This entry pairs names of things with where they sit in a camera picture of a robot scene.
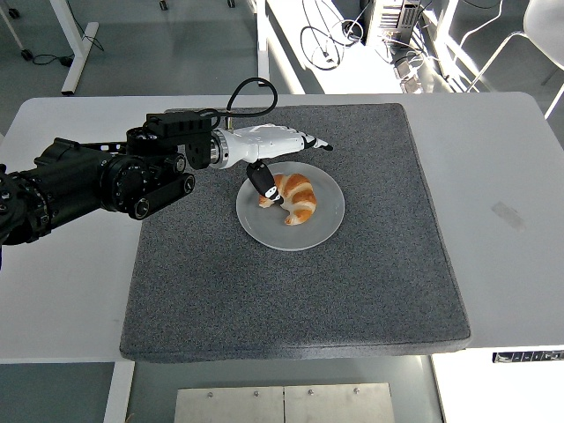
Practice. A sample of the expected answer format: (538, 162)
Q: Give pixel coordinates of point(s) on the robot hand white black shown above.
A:
(264, 143)

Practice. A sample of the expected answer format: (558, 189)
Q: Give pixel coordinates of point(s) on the croissant bread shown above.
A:
(299, 198)

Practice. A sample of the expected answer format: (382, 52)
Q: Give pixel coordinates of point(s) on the light grey round plate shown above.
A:
(273, 231)

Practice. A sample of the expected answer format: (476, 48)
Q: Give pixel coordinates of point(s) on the grey metal plate with screws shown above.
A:
(229, 405)
(339, 403)

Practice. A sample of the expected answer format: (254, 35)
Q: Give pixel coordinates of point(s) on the white desk leg with foot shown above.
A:
(262, 53)
(78, 48)

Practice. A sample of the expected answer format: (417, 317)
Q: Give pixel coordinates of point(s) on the grey speckled mat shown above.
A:
(286, 299)

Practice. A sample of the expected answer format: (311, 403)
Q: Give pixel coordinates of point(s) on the computer tower case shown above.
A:
(392, 20)

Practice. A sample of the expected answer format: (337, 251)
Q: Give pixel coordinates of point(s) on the black caster wheel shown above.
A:
(14, 13)
(27, 55)

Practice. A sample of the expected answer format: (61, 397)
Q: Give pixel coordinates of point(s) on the white table leg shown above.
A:
(118, 392)

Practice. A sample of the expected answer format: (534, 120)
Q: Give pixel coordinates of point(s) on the white chair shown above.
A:
(544, 22)

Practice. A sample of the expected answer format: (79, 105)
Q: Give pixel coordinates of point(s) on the table height control panel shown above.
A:
(529, 357)

